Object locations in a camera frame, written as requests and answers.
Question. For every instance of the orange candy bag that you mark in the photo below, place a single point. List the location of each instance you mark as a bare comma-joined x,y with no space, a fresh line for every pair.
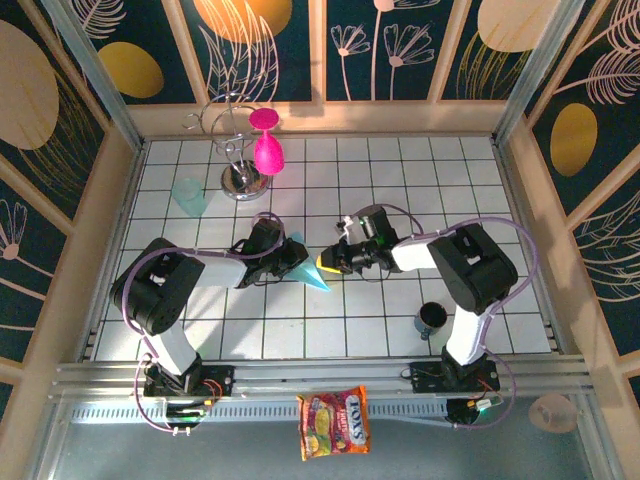
334,422

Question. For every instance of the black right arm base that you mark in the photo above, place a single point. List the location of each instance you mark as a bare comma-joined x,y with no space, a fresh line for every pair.
425,377

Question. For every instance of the aluminium mounting rail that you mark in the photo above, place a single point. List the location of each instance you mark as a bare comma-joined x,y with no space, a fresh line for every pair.
310,372

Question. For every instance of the dark metal mug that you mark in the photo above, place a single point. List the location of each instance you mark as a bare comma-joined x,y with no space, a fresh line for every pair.
432,317

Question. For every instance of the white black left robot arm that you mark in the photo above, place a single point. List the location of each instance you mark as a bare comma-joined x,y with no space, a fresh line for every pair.
160,285

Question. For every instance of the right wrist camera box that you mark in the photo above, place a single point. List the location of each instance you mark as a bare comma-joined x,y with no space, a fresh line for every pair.
346,227

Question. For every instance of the pink wine glass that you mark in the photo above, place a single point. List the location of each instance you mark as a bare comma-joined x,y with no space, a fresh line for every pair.
270,155

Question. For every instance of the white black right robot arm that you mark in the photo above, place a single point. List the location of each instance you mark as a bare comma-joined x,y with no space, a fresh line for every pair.
475,265

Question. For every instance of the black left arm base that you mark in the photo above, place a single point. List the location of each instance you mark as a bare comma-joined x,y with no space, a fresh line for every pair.
215,380

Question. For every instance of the translucent teal plastic cup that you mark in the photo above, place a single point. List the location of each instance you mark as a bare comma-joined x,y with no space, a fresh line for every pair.
189,197

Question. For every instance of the small black electronics module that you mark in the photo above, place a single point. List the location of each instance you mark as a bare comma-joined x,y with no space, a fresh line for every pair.
470,410
187,412

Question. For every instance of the aluminium frame post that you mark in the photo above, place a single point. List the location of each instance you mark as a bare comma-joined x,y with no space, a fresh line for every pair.
95,75
537,70

